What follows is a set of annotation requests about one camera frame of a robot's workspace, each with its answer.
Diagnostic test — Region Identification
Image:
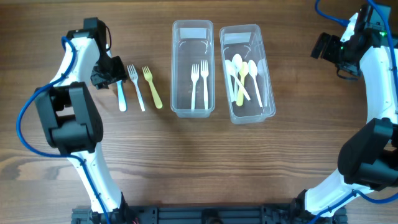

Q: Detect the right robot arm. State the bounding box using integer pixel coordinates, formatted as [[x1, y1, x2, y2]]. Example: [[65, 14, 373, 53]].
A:
[[289, 0, 397, 223]]

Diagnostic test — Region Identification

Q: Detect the slim white plastic spoon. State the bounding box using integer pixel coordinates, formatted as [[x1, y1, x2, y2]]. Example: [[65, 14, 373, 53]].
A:
[[248, 60, 263, 108]]

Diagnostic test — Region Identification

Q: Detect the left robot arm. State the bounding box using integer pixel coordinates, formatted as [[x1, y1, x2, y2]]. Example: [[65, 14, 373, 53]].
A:
[[34, 17, 132, 223]]

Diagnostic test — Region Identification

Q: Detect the wide-handled white spoon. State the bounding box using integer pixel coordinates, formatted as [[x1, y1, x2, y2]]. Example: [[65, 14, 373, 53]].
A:
[[225, 60, 235, 102]]

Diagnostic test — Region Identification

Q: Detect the thin white plastic fork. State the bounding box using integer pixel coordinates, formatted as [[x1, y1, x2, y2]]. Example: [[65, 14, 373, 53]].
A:
[[191, 63, 200, 110]]

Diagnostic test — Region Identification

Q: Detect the clear plastic container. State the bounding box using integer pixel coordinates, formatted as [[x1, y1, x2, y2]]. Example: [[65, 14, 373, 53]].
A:
[[170, 20, 215, 118], [220, 24, 276, 124]]

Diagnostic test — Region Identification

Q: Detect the left blue cable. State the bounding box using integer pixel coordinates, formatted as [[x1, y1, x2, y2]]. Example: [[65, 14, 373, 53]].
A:
[[16, 35, 111, 224]]

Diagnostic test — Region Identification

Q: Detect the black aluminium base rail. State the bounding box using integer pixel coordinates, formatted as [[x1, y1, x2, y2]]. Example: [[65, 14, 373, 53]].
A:
[[70, 203, 348, 224]]

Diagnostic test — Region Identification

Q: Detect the slim white plastic fork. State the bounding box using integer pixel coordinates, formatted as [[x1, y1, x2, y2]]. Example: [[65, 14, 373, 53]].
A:
[[127, 64, 145, 111]]

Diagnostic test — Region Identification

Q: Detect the yellow plastic fork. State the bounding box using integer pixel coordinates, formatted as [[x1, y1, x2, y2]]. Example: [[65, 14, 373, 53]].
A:
[[142, 66, 163, 109]]

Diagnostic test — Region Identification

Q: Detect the thin white plastic spoon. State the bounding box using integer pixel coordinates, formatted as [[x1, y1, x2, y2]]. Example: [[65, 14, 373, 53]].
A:
[[233, 72, 251, 101]]

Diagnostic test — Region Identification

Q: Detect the yellow plastic spoon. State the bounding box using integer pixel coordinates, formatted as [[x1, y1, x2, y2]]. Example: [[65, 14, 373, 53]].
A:
[[236, 62, 249, 106]]

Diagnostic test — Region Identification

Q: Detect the wide-handled white fork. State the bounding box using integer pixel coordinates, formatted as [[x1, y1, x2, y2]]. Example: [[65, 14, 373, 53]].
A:
[[116, 80, 127, 112]]

